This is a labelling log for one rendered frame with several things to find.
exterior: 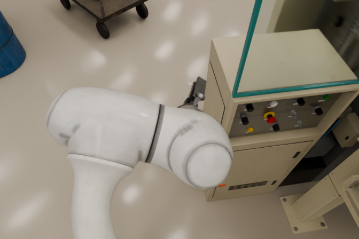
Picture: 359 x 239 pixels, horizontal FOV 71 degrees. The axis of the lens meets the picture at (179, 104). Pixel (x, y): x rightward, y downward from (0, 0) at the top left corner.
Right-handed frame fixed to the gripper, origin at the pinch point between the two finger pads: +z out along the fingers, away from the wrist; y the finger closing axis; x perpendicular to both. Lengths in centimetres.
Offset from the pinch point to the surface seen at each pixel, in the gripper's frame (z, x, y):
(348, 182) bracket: 25, -91, 8
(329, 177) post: 52, -108, 4
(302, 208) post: 79, -132, -26
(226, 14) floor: 292, -42, 105
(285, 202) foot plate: 95, -132, -33
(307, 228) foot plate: 80, -147, -37
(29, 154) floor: 147, 58, -128
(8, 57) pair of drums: 221, 141, -85
